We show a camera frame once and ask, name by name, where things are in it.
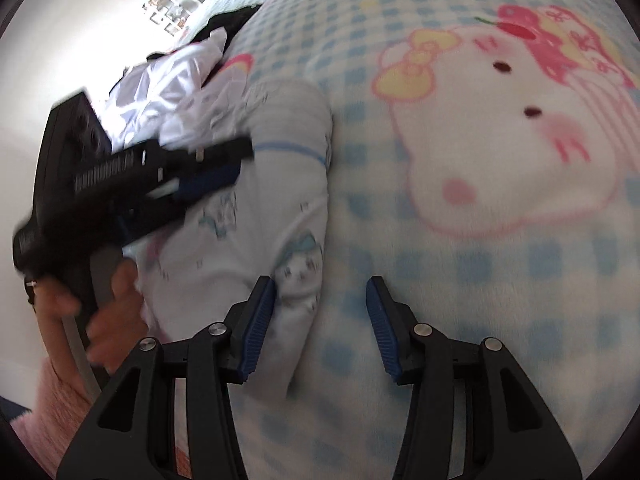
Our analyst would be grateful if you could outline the white satin garment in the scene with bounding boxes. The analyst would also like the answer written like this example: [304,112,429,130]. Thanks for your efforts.
[107,27,253,153]

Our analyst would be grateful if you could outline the white shelf rack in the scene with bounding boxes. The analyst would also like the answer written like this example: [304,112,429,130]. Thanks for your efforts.
[141,0,190,37]

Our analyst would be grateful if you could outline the person's left forearm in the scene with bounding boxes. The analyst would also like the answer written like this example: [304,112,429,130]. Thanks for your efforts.
[10,355,103,478]

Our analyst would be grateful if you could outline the black garment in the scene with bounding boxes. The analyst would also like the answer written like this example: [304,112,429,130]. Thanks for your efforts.
[190,5,264,45]

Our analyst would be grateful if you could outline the white cartoon print pajama pants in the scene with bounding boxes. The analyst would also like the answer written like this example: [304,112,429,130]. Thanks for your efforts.
[134,155,332,403]

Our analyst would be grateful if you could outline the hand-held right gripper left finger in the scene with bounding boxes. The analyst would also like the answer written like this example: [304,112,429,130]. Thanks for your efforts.
[56,275,277,480]

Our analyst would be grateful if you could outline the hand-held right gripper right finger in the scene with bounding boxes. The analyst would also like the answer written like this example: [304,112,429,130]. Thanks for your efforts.
[366,276,583,480]

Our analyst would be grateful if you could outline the checkered cartoon print blanket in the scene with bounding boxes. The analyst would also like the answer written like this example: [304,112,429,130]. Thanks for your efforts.
[145,0,640,480]

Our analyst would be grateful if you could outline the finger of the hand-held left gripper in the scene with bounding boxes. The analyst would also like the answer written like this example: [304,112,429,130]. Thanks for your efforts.
[150,162,242,207]
[145,136,254,173]

